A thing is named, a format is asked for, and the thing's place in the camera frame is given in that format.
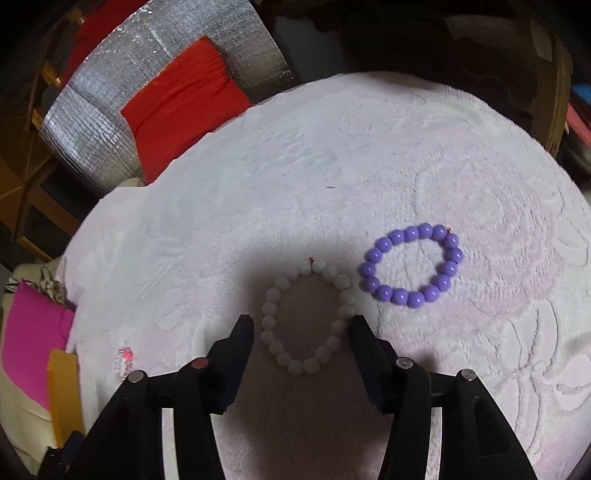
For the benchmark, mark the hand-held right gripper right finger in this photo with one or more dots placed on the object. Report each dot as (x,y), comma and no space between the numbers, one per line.
(369,350)

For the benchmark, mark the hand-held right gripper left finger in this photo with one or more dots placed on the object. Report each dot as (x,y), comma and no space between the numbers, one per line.
(235,350)

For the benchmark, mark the white plush blanket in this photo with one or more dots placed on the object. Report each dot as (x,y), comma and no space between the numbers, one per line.
(323,138)

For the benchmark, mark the wooden chair frame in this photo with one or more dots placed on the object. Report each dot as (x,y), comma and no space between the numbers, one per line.
(23,189)

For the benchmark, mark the red cushion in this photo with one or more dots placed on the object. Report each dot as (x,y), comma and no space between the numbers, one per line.
(184,106)
(101,37)

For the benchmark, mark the wooden shelf unit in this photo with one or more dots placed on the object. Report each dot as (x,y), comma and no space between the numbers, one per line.
(547,115)

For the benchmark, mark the orange paper sheet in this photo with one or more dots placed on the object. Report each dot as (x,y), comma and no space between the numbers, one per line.
(64,397)

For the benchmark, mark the black and white patterned cloth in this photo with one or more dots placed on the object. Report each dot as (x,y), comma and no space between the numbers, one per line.
(46,286)

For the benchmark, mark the pink paper sheet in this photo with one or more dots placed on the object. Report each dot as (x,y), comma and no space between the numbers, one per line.
(32,341)

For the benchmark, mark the silver foil insulation mat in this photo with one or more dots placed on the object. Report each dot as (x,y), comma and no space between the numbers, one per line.
(83,129)

